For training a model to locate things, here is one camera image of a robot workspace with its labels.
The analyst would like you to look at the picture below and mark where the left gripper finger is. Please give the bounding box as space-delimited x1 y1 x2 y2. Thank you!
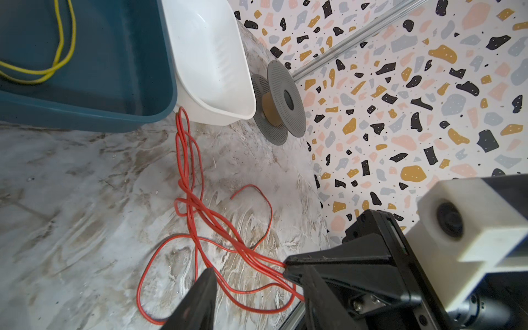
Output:
160 268 217 330

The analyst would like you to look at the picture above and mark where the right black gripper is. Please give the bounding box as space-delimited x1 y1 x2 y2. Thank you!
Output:
283 210 527 329

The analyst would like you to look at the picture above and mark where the red cable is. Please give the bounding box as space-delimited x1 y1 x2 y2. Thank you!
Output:
135 106 306 326

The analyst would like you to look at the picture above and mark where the grey cable spool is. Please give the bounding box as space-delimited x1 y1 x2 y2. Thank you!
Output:
251 60 306 146

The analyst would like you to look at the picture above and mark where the white plastic bin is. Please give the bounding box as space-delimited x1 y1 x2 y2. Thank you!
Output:
162 0 257 126

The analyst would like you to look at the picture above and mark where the teal plastic bin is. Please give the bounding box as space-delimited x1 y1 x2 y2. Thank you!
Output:
1 1 177 133

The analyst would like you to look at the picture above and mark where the right frame post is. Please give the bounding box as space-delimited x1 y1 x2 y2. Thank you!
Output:
292 0 428 82

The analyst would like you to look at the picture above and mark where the yellow cable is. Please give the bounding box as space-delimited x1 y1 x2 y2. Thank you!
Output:
0 0 78 86

